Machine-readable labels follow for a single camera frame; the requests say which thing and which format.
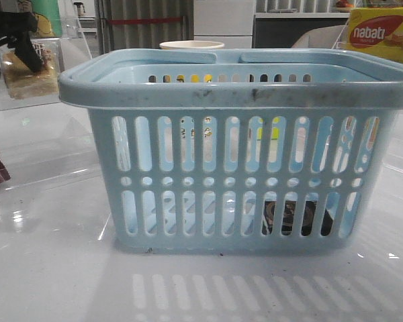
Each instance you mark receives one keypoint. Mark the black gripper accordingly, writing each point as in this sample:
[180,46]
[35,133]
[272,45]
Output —
[15,31]

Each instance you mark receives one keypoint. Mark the packaged bread slice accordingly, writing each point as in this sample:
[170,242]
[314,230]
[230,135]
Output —
[22,83]

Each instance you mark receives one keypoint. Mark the black tissue pack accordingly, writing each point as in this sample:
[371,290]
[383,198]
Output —
[288,218]

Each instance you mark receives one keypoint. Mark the light blue plastic basket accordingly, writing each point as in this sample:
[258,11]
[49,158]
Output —
[192,143]

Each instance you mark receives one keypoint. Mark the green cartoon printed can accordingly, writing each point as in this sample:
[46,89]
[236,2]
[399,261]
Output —
[47,16]

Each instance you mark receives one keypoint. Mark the clear acrylic display shelf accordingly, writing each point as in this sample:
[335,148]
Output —
[36,120]

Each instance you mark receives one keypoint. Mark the white paper cup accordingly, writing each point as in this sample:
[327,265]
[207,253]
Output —
[191,45]

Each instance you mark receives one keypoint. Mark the white drawer cabinet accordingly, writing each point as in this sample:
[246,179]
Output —
[229,22]

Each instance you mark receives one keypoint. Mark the yellow nabati wafer box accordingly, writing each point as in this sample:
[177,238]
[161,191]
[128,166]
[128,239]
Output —
[376,31]

